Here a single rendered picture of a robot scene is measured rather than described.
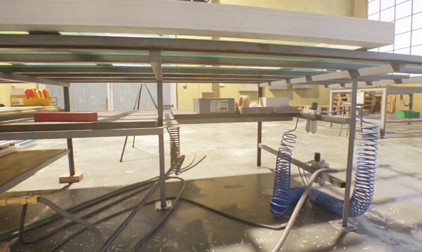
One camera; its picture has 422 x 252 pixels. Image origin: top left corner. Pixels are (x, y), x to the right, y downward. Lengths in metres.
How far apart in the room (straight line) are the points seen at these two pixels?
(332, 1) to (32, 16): 9.98
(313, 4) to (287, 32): 8.99
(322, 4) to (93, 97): 8.70
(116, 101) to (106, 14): 6.64
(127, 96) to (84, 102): 1.29
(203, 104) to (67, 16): 0.93
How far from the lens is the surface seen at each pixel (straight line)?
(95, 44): 0.66
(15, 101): 2.16
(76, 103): 7.54
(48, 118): 1.21
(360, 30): 0.84
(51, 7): 0.66
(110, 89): 7.23
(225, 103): 1.39
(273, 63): 1.00
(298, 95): 8.70
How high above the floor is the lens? 0.69
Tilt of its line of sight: 6 degrees down
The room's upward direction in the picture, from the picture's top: straight up
